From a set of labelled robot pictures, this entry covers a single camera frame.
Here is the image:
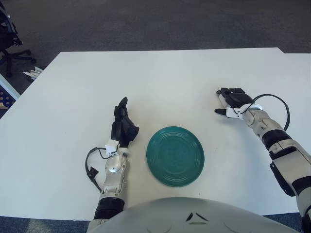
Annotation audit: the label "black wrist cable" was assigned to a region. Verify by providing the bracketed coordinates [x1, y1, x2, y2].
[247, 94, 291, 132]
[85, 147, 109, 194]

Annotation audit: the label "white papers on floor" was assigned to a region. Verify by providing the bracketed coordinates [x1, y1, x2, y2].
[23, 66, 44, 79]

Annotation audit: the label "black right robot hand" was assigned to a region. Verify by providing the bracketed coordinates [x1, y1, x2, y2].
[214, 87, 253, 116]

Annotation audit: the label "green ribbed round plate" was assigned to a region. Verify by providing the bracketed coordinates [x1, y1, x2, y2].
[146, 125, 205, 187]

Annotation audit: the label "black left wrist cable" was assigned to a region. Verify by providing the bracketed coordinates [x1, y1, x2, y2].
[85, 147, 109, 194]

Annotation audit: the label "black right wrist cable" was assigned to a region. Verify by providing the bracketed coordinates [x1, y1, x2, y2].
[247, 94, 291, 132]

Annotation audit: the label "white perforated shelf frame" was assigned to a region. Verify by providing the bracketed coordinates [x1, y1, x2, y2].
[0, 72, 20, 110]

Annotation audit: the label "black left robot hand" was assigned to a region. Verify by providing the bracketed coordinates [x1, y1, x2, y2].
[111, 97, 140, 148]

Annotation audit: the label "grey robot torso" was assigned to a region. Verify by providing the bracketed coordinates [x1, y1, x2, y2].
[87, 197, 302, 233]

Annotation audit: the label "black office chair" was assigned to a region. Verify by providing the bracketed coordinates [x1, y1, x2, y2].
[0, 0, 36, 77]

